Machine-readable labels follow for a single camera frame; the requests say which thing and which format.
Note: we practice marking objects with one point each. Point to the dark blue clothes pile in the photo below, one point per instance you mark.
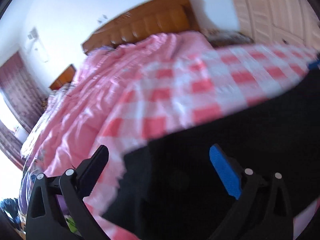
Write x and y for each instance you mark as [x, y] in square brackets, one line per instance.
[9, 207]

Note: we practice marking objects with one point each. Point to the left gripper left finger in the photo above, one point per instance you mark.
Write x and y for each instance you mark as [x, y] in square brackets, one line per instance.
[45, 219]

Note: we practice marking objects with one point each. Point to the brown leather wooden headboard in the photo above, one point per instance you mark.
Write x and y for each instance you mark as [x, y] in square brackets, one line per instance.
[152, 17]

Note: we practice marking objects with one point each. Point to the pink checkered bed sheet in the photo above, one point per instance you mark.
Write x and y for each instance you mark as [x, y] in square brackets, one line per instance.
[152, 92]

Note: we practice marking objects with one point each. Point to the beige wardrobe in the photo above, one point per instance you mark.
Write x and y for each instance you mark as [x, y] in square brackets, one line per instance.
[293, 22]

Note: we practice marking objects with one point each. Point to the pink quilt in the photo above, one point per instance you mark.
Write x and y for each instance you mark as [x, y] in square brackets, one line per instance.
[77, 112]

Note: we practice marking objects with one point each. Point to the patterned pillow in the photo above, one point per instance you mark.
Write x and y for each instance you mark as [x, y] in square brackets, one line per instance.
[228, 38]

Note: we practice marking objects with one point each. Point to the black pants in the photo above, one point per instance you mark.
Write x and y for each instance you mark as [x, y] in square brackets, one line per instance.
[171, 190]

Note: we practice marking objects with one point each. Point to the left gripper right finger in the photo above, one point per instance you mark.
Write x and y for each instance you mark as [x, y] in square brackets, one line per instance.
[261, 210]

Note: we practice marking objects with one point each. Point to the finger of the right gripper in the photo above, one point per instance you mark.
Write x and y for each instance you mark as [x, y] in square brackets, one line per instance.
[314, 65]

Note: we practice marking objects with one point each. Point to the wooden nightstand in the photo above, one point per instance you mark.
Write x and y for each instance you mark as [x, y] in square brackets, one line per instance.
[64, 78]

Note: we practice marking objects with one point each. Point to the dark red curtain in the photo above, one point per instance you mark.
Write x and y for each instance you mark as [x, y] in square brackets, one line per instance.
[24, 99]

